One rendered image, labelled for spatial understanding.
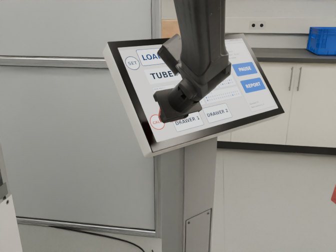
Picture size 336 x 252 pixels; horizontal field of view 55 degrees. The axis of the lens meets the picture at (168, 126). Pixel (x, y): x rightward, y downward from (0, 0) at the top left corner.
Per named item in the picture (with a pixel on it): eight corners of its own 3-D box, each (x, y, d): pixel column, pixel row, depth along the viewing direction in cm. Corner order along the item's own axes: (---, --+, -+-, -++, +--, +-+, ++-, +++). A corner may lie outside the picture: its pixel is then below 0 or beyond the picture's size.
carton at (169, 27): (193, 47, 333) (194, 19, 324) (191, 51, 304) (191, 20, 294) (154, 47, 339) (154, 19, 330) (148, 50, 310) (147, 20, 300)
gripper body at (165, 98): (151, 95, 69) (166, 78, 63) (187, 88, 75) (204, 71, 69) (162, 122, 68) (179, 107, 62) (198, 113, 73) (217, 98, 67)
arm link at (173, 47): (192, 97, 54) (231, 65, 54) (149, 44, 54) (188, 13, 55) (184, 106, 66) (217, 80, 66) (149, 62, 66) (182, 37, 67)
